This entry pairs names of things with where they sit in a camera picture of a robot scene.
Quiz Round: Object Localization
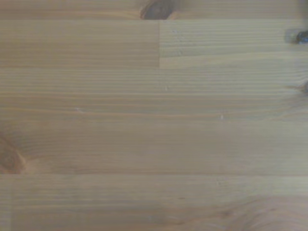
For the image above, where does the small grey black object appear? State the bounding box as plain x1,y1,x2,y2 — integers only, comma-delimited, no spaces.
284,28,308,45

